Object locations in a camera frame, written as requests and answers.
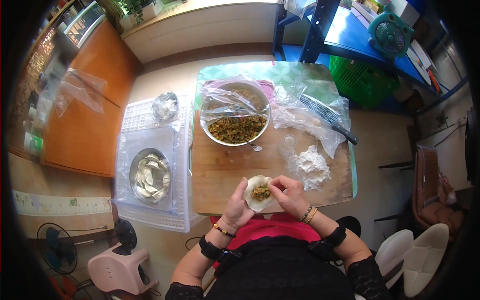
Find pink cloth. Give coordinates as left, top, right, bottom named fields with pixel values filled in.
left=258, top=79, right=277, bottom=102

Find black floor fan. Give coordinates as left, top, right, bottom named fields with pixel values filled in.
left=36, top=218, right=138, bottom=276

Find blue metal shelf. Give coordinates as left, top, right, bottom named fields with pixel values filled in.
left=271, top=0, right=470, bottom=115

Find black wrist band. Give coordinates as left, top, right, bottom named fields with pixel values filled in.
left=198, top=234, right=243, bottom=268
left=308, top=221, right=347, bottom=263

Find person's right index finger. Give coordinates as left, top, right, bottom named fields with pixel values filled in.
left=268, top=175, right=298, bottom=187

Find pink plastic stool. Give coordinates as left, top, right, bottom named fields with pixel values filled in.
left=86, top=241, right=160, bottom=297

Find white plastic crate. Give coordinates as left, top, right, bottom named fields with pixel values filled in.
left=114, top=94, right=200, bottom=233

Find brown armchair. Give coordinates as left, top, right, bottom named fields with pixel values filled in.
left=411, top=144, right=466, bottom=241

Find orange wooden cabinet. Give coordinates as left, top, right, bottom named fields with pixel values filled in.
left=40, top=18, right=142, bottom=179

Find small wrapped metal bowl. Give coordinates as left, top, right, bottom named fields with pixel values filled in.
left=151, top=91, right=180, bottom=123

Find teal desk fan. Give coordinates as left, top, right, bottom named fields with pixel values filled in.
left=367, top=5, right=415, bottom=61

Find black handled cleaver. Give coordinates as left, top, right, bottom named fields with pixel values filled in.
left=299, top=93, right=359, bottom=146

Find pile of white flour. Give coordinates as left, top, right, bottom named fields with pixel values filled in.
left=286, top=144, right=332, bottom=192

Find small clear cup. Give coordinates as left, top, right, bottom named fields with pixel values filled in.
left=277, top=134, right=298, bottom=157

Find crumpled clear plastic bag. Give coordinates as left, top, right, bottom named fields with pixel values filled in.
left=270, top=80, right=352, bottom=159

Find round metal plate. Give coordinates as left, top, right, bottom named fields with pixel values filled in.
left=128, top=147, right=173, bottom=205

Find large clear plastic bag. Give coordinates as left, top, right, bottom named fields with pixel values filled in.
left=54, top=67, right=109, bottom=119

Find dumpling wrapper with filling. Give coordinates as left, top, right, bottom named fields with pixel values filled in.
left=243, top=175, right=277, bottom=212

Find printed height chart strip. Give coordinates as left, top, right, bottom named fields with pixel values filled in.
left=11, top=189, right=113, bottom=218

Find clear plastic sheet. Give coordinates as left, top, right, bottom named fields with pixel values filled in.
left=112, top=119, right=183, bottom=217

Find metal bowl of filling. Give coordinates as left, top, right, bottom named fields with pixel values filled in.
left=199, top=81, right=272, bottom=147

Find clear plastic wrap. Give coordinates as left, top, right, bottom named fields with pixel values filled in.
left=198, top=76, right=273, bottom=129

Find white plastic chair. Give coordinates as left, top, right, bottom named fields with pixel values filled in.
left=374, top=228, right=415, bottom=290
left=403, top=223, right=450, bottom=299

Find potted green plant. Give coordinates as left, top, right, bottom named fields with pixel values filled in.
left=95, top=0, right=166, bottom=34

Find person's left hand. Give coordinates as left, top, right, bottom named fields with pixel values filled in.
left=220, top=176, right=256, bottom=232

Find wooden cutting board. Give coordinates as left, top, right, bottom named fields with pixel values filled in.
left=191, top=108, right=355, bottom=217

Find person's right hand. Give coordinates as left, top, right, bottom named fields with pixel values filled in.
left=268, top=175, right=311, bottom=219

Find pile of folded dumplings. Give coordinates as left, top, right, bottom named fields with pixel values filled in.
left=134, top=152, right=172, bottom=202

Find green plastic basket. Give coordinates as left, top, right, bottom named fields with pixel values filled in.
left=328, top=55, right=401, bottom=110

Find person's body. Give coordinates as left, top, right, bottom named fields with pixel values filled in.
left=165, top=235, right=391, bottom=300

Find green patterned table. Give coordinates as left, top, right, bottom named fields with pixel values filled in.
left=193, top=61, right=359, bottom=217

